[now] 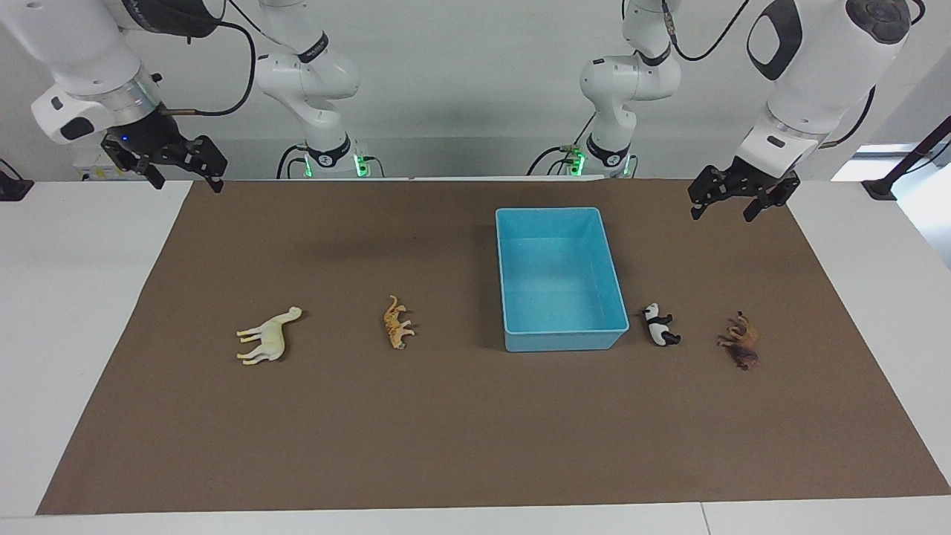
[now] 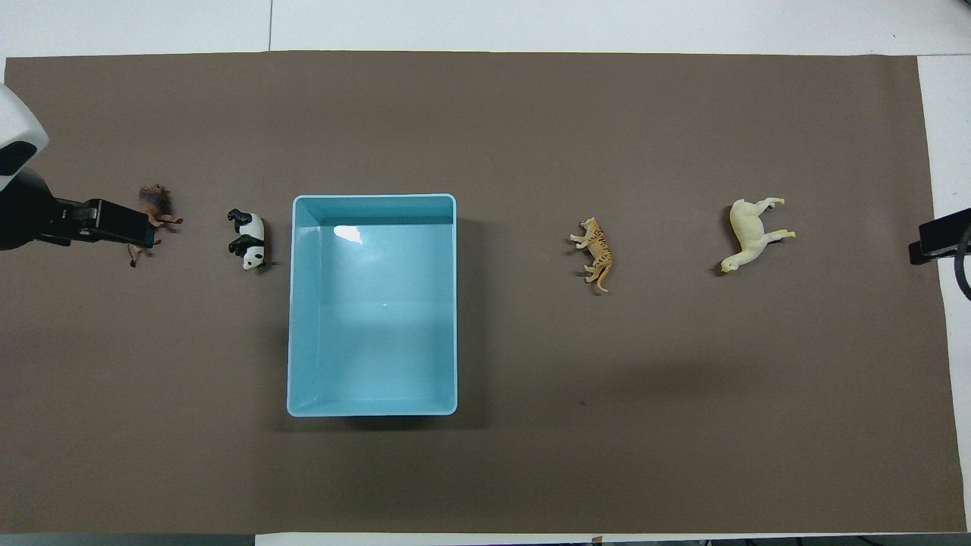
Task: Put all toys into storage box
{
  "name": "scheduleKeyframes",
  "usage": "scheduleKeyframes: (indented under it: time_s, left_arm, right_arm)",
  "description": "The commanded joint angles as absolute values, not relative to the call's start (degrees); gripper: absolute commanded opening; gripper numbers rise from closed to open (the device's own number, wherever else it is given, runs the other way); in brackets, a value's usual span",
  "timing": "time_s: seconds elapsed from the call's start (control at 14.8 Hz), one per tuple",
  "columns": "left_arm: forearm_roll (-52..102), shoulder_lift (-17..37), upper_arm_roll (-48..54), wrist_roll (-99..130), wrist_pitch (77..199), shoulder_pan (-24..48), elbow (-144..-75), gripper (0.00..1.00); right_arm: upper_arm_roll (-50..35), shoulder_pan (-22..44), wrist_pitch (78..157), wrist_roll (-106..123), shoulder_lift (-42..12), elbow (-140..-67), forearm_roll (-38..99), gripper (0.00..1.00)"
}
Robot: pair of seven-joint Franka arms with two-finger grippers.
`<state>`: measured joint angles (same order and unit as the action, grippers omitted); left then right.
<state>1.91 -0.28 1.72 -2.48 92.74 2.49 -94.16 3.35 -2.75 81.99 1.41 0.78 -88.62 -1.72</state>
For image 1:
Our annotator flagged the black white panda toy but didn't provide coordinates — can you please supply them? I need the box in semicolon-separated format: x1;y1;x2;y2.
643;302;681;347

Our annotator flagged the brown lion toy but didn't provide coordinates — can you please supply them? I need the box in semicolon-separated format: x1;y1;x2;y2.
717;311;760;372

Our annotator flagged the cream camel toy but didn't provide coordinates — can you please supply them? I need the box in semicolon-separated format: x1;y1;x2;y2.
236;306;303;366

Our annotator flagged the orange striped tiger toy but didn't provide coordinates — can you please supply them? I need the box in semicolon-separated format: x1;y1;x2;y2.
383;295;415;350

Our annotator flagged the white background box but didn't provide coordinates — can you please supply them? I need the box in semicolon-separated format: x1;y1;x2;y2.
74;145;160;181

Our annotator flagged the light blue storage box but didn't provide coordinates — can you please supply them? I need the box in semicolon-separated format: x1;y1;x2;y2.
496;207;630;352

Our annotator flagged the black table clamp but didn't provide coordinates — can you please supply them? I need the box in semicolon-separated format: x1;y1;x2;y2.
0;158;34;201

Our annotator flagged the black angled stand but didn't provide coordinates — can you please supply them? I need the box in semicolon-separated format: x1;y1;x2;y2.
862;115;951;200

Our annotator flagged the brown table mat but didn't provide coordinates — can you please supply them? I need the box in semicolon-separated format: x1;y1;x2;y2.
36;178;951;515

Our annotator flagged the black right base cable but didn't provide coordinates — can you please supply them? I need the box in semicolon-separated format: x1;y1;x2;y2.
276;143;386;179

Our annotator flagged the black base cable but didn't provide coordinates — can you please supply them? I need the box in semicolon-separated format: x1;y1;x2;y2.
528;111;597;177
276;143;386;179

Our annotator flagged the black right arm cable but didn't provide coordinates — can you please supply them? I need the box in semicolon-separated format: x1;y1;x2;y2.
160;0;258;117

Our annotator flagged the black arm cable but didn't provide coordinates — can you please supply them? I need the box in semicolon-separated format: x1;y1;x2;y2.
660;0;879;149
160;0;258;117

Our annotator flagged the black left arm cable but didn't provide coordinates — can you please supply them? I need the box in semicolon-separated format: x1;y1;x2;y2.
660;0;879;149

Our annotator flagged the black left base cable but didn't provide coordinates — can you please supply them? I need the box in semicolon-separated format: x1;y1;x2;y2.
528;111;597;177

